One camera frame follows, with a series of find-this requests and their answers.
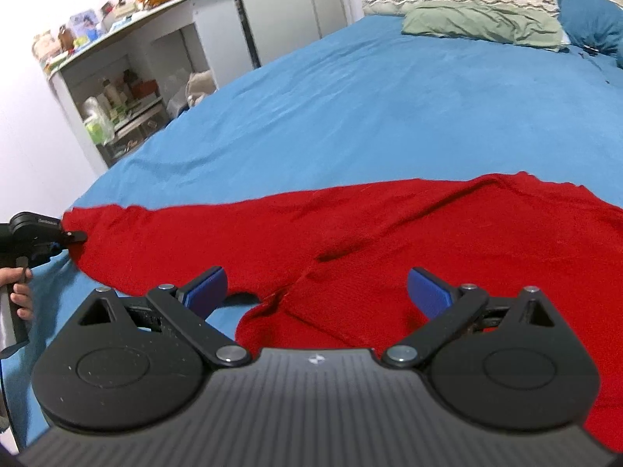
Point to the blue bed sheet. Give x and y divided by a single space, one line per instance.
370 107

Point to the white wardrobe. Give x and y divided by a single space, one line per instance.
287 5

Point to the blue picture box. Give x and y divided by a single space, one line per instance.
85 23

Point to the white bottle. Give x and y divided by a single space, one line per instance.
111 92

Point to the green pillow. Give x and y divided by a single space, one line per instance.
482 23

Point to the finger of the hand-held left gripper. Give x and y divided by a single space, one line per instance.
74 237

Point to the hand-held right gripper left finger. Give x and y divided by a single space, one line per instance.
208 291

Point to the blue pillow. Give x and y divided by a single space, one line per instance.
591 17

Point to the person's left hand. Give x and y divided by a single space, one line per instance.
20 297

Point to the green plastic bag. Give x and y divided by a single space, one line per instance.
99 124

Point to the red knit garment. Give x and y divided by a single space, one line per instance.
438 238

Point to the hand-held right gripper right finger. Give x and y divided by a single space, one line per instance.
428 293

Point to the white shelf unit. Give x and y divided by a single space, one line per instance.
146 44

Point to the beige cloth bundle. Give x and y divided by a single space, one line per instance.
200 88

